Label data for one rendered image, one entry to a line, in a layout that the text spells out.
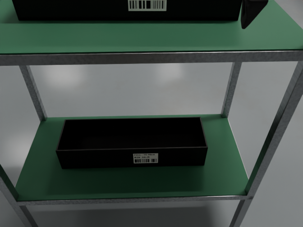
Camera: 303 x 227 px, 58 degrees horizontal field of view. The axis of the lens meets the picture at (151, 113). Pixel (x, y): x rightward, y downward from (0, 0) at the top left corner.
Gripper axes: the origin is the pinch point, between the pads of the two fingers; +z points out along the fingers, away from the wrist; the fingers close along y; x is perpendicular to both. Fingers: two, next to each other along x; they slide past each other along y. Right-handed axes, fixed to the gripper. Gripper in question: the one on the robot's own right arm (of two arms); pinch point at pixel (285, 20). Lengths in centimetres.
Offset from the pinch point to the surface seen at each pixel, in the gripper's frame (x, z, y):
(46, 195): 13, 78, 55
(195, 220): 21, 114, -5
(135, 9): -27.7, 28.2, 20.6
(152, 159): -1, 80, 16
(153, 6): -28.1, 27.5, 16.0
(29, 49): -13, 24, 43
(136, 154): -2, 77, 22
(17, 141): -23, 135, 99
